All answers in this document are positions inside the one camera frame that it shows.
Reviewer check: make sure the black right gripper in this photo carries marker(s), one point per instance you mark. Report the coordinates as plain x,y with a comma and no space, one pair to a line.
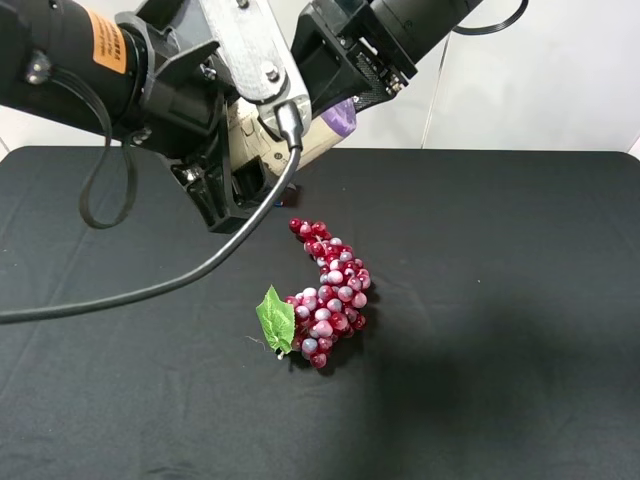
343,50

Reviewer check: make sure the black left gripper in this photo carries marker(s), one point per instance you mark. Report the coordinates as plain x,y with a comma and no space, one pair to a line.
176,100

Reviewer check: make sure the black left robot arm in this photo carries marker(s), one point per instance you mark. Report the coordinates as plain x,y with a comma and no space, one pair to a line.
64,62

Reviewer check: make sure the colourful puzzle cube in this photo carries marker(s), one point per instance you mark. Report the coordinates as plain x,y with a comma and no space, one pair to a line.
287,197

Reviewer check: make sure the black tablecloth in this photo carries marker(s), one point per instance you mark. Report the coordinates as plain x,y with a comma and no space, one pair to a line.
502,339

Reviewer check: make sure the purple bag roll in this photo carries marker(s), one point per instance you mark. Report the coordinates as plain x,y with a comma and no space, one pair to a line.
249,140

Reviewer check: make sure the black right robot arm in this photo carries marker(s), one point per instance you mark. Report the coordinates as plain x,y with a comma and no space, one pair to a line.
419,25

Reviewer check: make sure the red artificial grape bunch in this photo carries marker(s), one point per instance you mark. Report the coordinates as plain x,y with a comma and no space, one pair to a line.
314,319

